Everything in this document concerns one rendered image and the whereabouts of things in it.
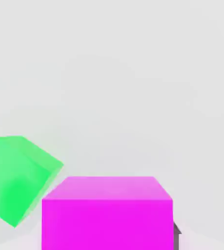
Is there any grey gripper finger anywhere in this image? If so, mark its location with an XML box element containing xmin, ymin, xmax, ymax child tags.
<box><xmin>173</xmin><ymin>221</ymin><xmax>197</xmax><ymax>250</ymax></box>

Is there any small magenta cube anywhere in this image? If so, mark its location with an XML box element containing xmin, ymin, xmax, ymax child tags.
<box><xmin>41</xmin><ymin>176</ymin><xmax>174</xmax><ymax>250</ymax></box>

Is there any small green cube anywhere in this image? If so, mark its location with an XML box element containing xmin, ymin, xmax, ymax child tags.
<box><xmin>0</xmin><ymin>135</ymin><xmax>64</xmax><ymax>229</ymax></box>

